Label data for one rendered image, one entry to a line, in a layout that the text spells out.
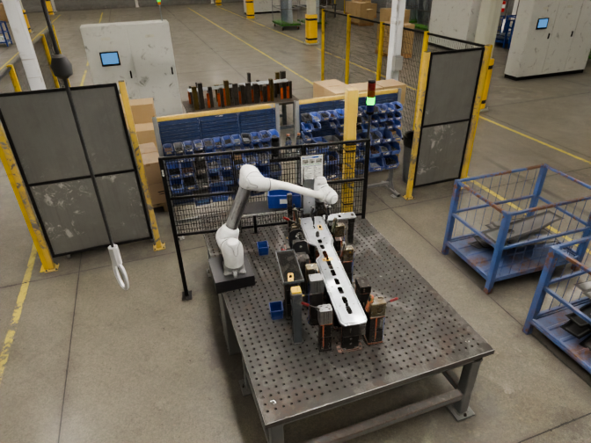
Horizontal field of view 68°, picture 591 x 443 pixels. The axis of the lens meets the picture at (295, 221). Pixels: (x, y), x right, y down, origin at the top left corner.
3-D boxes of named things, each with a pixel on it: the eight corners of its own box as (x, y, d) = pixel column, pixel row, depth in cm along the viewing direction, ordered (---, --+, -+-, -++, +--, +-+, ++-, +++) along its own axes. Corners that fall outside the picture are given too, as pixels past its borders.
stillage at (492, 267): (524, 233, 545) (544, 163, 496) (579, 270, 479) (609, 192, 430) (441, 252, 514) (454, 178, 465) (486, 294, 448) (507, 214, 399)
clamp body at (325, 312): (333, 351, 297) (335, 311, 279) (317, 353, 296) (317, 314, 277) (330, 341, 305) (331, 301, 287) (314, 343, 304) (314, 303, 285)
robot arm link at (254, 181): (272, 179, 328) (266, 171, 339) (249, 178, 320) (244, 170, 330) (267, 195, 334) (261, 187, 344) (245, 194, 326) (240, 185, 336)
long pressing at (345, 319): (373, 322, 280) (373, 320, 279) (339, 327, 276) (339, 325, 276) (322, 216, 396) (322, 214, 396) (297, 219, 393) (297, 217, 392)
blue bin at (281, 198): (301, 207, 402) (301, 195, 396) (267, 208, 402) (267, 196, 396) (301, 199, 416) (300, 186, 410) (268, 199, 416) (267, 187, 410)
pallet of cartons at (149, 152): (172, 210, 615) (158, 139, 561) (111, 223, 588) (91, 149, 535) (159, 177, 711) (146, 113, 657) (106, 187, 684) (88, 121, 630)
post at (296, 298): (303, 343, 304) (302, 294, 281) (293, 344, 303) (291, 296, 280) (302, 335, 310) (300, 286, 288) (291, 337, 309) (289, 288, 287)
